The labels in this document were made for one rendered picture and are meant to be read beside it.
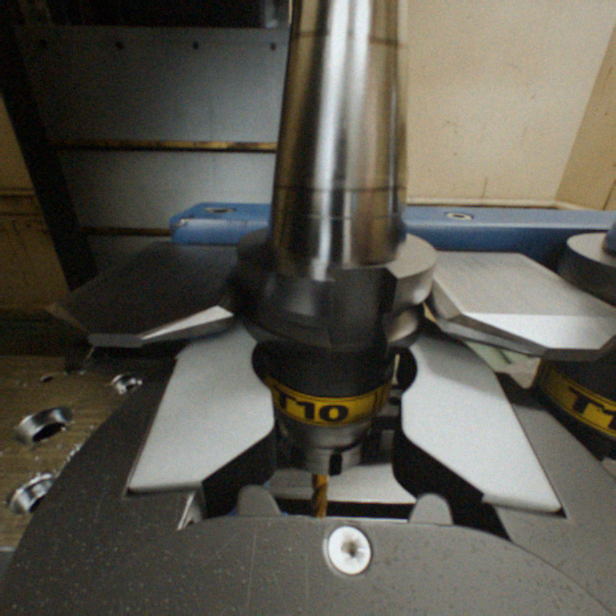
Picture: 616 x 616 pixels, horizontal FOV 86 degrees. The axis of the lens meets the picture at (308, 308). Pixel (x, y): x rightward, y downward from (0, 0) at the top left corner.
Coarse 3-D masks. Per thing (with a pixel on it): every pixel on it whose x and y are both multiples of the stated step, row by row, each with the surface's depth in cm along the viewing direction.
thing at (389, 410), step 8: (392, 392) 43; (400, 392) 43; (392, 400) 42; (400, 400) 42; (384, 408) 40; (392, 408) 40; (376, 416) 39; (384, 416) 39; (392, 416) 39; (376, 424) 40; (384, 424) 40; (392, 424) 40; (376, 432) 43; (384, 432) 40; (392, 432) 40; (376, 440) 43; (384, 440) 41; (384, 448) 41
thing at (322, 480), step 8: (312, 480) 16; (320, 480) 16; (328, 480) 16; (312, 488) 16; (320, 488) 16; (312, 496) 17; (320, 496) 16; (312, 504) 17; (320, 504) 17; (312, 512) 17; (320, 512) 17
